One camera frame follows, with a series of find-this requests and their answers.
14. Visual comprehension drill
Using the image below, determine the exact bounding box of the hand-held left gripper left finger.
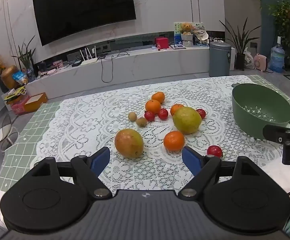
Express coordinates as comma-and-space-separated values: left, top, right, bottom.
31, 147, 112, 200

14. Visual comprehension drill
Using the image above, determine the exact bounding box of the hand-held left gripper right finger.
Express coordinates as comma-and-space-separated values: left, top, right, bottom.
178, 147, 262, 200

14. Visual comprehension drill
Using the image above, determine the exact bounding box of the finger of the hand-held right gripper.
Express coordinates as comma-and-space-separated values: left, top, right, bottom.
263, 124, 290, 145

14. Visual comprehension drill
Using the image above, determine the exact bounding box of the orange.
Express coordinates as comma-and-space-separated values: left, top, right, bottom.
163, 131, 185, 151
145, 99, 161, 115
151, 92, 165, 104
170, 104, 185, 116

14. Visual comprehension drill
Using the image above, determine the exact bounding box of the green colander bowl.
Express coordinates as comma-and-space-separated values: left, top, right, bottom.
231, 82, 290, 140

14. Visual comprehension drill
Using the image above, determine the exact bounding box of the red and green mango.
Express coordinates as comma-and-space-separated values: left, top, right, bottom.
114, 128, 144, 159

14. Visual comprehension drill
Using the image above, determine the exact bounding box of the yellow green mango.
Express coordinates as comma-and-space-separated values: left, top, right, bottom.
172, 107, 202, 135

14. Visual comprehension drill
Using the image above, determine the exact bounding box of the white lace tablecloth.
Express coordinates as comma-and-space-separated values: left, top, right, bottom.
35, 75, 290, 198

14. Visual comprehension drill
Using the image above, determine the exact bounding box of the blue water jug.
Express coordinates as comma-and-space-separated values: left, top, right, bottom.
270, 36, 285, 73

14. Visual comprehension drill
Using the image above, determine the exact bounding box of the pink heater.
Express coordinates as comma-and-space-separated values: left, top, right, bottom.
253, 53, 269, 72

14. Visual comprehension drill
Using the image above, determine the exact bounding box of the white plastic bag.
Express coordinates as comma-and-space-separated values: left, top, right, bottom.
243, 47, 255, 69

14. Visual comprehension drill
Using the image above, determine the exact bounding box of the green checked tablecloth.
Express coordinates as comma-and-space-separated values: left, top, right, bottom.
0, 74, 290, 193

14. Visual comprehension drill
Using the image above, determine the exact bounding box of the long-leaf potted plant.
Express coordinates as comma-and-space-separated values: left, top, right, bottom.
220, 17, 260, 71

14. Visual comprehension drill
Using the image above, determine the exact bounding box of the orange cardboard box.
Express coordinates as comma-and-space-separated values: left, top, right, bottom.
23, 92, 48, 112

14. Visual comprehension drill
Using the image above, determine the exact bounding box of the grey trash can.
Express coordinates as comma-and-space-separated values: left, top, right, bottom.
209, 41, 231, 77

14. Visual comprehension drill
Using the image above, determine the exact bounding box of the pink box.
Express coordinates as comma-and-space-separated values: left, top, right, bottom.
10, 96, 31, 115

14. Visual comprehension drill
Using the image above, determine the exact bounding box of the white router with antennas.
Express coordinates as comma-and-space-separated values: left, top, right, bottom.
79, 46, 97, 65

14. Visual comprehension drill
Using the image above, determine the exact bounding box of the green ivy plant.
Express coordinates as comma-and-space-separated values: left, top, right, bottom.
268, 1, 290, 45

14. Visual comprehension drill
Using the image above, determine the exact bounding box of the white television console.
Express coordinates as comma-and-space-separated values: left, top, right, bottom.
25, 45, 235, 100

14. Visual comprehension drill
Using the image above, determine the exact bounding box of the blue snack bag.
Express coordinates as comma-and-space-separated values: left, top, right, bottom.
12, 70, 29, 84

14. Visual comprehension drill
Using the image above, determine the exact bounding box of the red box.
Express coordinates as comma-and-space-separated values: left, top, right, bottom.
155, 37, 169, 50

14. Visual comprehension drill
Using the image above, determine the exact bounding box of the brown vase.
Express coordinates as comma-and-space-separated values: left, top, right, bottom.
1, 65, 19, 89

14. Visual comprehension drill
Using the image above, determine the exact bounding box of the teddy bear plush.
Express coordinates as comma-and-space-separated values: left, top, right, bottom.
180, 22, 195, 47

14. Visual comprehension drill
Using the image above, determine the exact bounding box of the printed picture board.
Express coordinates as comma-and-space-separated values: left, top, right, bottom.
174, 22, 206, 47

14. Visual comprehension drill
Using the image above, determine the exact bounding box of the slim potted plant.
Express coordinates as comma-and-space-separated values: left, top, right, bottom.
11, 35, 37, 83

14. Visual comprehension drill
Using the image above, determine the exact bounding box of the black flat television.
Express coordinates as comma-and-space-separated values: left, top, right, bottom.
33, 0, 137, 47

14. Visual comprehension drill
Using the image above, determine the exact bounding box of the black hanging cable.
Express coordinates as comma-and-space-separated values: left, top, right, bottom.
100, 51, 130, 83

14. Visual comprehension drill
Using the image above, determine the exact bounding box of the metal frame chair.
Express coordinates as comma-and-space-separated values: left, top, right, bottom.
0, 114, 21, 153

